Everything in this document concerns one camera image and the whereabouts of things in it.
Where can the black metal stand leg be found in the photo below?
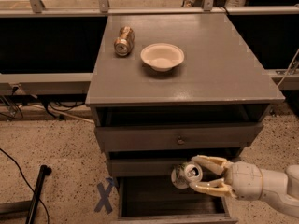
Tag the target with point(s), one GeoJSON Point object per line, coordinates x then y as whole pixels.
{"type": "Point", "coordinates": [27, 208]}

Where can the white paper bowl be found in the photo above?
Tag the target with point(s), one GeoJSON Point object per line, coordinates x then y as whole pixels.
{"type": "Point", "coordinates": [162, 57]}

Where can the grey middle drawer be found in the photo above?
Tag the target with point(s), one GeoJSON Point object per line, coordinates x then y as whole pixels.
{"type": "Point", "coordinates": [159, 162]}

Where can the grey lower wall ledge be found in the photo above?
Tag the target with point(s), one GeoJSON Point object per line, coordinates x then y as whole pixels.
{"type": "Point", "coordinates": [46, 84]}

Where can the grey bottom drawer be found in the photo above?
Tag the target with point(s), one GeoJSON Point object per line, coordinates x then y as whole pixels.
{"type": "Point", "coordinates": [155, 200]}

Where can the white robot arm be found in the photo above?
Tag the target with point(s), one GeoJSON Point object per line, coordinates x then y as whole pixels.
{"type": "Point", "coordinates": [280, 190]}

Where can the grey top drawer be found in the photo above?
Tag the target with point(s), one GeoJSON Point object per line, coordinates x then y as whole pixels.
{"type": "Point", "coordinates": [152, 128]}

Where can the orange soda can lying down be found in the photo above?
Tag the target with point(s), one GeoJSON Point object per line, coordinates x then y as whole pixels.
{"type": "Point", "coordinates": [124, 43]}

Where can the grey metal railing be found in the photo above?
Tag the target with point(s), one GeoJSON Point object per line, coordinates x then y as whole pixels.
{"type": "Point", "coordinates": [68, 8]}

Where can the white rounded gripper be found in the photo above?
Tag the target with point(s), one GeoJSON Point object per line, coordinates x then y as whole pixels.
{"type": "Point", "coordinates": [245, 177]}

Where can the grey wooden drawer cabinet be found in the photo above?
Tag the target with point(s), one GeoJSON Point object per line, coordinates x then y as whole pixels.
{"type": "Point", "coordinates": [218, 66]}

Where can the blue tape cross mark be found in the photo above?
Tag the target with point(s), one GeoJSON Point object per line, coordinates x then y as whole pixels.
{"type": "Point", "coordinates": [104, 196]}

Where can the grey drawer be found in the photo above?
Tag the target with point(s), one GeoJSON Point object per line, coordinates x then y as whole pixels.
{"type": "Point", "coordinates": [152, 128]}
{"type": "Point", "coordinates": [155, 200]}
{"type": "Point", "coordinates": [159, 162]}

